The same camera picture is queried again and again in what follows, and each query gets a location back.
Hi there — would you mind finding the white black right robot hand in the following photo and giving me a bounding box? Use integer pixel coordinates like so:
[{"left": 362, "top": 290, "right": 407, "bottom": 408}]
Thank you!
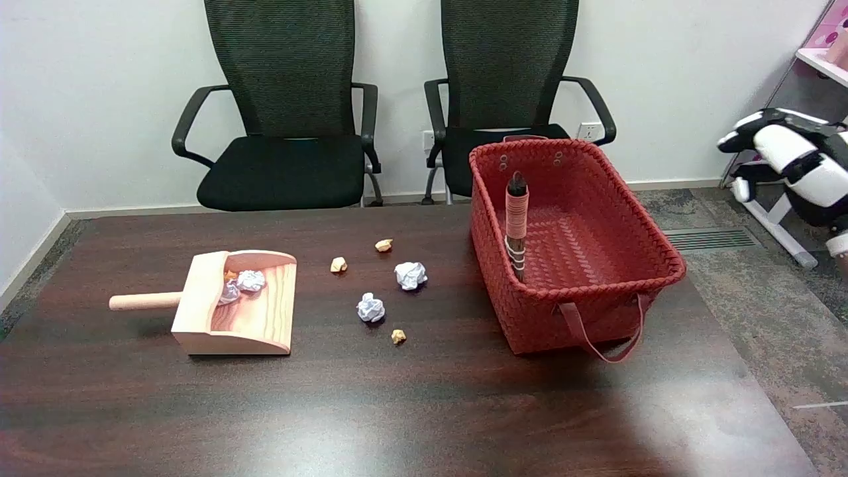
[{"left": 717, "top": 108, "right": 848, "bottom": 229}]

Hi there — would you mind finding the small brown broom pink wrap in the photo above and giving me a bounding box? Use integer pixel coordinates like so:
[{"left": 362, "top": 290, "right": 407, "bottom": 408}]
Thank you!
[{"left": 505, "top": 171, "right": 530, "bottom": 284}]

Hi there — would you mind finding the white desk with pink panel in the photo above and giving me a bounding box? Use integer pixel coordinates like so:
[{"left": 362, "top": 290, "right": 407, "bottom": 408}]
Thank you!
[{"left": 719, "top": 0, "right": 848, "bottom": 269}]

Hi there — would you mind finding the pink cup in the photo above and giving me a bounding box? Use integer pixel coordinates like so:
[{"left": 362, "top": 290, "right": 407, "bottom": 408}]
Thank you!
[{"left": 825, "top": 28, "right": 848, "bottom": 68}]

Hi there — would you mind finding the dark floor vent grille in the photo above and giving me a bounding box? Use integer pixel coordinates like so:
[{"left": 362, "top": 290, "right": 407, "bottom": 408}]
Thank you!
[{"left": 662, "top": 227, "right": 760, "bottom": 252}]

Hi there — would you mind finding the black mesh office chair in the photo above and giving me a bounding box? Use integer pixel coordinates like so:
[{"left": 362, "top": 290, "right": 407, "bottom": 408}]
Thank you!
[
  {"left": 423, "top": 0, "right": 617, "bottom": 205},
  {"left": 171, "top": 0, "right": 385, "bottom": 213}
]

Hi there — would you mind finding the large white crumpled paper ball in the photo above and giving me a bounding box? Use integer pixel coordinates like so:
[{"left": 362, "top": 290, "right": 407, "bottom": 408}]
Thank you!
[{"left": 394, "top": 261, "right": 429, "bottom": 292}]

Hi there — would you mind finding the red woven basket with straps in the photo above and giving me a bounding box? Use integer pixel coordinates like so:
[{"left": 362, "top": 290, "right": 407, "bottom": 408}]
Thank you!
[{"left": 468, "top": 134, "right": 687, "bottom": 364}]

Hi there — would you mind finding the wooden dustpan with round handle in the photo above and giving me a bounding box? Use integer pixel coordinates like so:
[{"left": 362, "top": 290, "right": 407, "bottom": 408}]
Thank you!
[{"left": 109, "top": 250, "right": 298, "bottom": 356}]

